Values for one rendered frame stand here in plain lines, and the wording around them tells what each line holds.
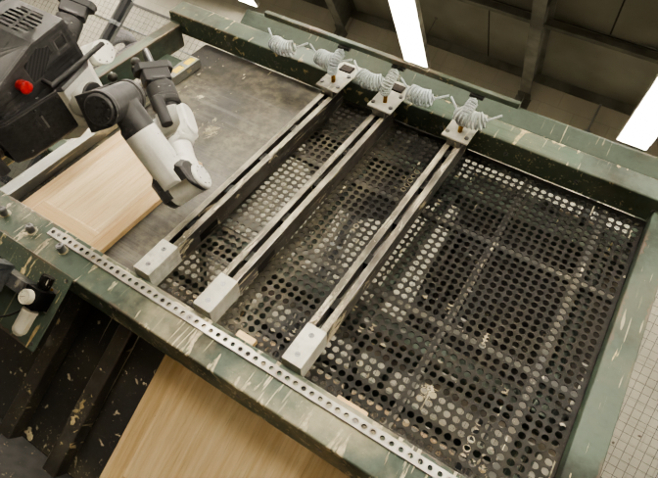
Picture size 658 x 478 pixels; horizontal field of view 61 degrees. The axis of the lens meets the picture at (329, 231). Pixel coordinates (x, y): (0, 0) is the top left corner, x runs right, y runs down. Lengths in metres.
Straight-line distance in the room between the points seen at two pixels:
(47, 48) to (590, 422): 1.61
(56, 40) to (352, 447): 1.22
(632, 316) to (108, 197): 1.67
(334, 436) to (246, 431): 0.41
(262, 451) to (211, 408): 0.21
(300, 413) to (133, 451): 0.68
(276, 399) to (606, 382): 0.85
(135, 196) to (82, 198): 0.18
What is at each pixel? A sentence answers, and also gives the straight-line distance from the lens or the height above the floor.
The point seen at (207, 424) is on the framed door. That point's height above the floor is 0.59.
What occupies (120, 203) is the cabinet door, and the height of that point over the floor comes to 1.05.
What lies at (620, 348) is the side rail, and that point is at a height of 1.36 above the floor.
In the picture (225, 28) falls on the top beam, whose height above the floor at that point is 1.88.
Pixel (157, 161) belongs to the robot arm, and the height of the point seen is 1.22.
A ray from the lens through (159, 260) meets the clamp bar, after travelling 1.71.
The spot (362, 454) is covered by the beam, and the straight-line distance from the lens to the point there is 1.42.
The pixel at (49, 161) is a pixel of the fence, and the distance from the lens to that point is 2.19.
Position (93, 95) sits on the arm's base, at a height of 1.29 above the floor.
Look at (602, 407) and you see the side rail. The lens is 1.62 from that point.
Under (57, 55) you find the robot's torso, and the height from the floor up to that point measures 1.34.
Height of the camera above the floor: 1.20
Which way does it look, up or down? 3 degrees up
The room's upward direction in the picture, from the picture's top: 28 degrees clockwise
